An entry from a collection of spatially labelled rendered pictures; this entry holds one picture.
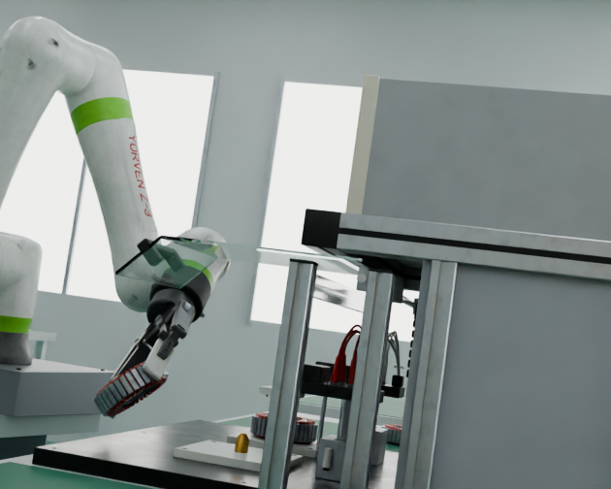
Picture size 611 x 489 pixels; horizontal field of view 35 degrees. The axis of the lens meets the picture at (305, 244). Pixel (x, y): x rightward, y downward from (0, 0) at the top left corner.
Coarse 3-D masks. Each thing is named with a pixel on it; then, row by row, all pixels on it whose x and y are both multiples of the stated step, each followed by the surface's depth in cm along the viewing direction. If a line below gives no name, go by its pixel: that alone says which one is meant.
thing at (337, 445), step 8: (320, 440) 133; (328, 440) 132; (336, 440) 132; (344, 440) 133; (320, 448) 133; (336, 448) 132; (344, 448) 132; (320, 456) 132; (336, 456) 132; (320, 464) 132; (336, 464) 132; (320, 472) 132; (328, 472) 132; (336, 472) 132; (336, 480) 132
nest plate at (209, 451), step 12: (192, 444) 139; (204, 444) 141; (216, 444) 143; (228, 444) 145; (180, 456) 133; (192, 456) 133; (204, 456) 132; (216, 456) 132; (228, 456) 132; (240, 456) 134; (252, 456) 136; (300, 456) 143; (240, 468) 131; (252, 468) 131
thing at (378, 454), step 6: (378, 432) 155; (384, 432) 158; (378, 438) 155; (384, 438) 159; (378, 444) 155; (384, 444) 160; (378, 450) 155; (384, 450) 161; (372, 456) 155; (378, 456) 155; (384, 456) 162; (372, 462) 155; (378, 462) 156
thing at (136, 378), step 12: (132, 372) 139; (144, 372) 139; (108, 384) 139; (120, 384) 138; (132, 384) 138; (144, 384) 139; (156, 384) 145; (96, 396) 140; (108, 396) 139; (120, 396) 138; (132, 396) 138; (144, 396) 147; (108, 408) 139; (120, 408) 144
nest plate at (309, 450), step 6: (246, 432) 165; (228, 438) 157; (234, 438) 156; (252, 438) 158; (258, 438) 159; (252, 444) 156; (258, 444) 155; (294, 444) 157; (300, 444) 158; (306, 444) 159; (312, 444) 160; (294, 450) 154; (300, 450) 154; (306, 450) 154; (312, 450) 153; (306, 456) 154; (312, 456) 153
